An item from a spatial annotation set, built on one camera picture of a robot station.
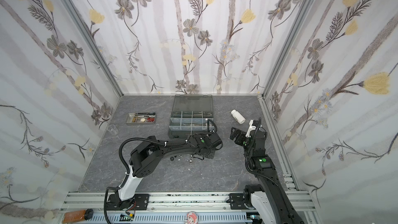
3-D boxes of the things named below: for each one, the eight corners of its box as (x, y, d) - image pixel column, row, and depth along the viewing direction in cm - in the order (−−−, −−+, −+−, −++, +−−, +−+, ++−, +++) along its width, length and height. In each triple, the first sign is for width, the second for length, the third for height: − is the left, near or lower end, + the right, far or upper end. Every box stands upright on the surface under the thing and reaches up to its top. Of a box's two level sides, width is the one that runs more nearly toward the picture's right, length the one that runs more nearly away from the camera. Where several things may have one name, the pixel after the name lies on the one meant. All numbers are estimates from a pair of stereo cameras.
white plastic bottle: (240, 124, 106) (241, 122, 103) (230, 113, 112) (230, 110, 110) (244, 122, 107) (245, 119, 104) (234, 111, 113) (234, 108, 111)
